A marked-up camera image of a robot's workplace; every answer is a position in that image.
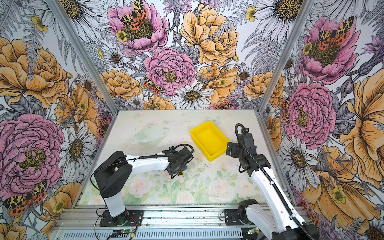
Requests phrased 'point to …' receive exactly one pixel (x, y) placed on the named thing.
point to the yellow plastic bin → (209, 140)
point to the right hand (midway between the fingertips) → (237, 151)
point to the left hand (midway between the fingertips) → (179, 171)
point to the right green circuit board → (253, 231)
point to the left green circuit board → (127, 230)
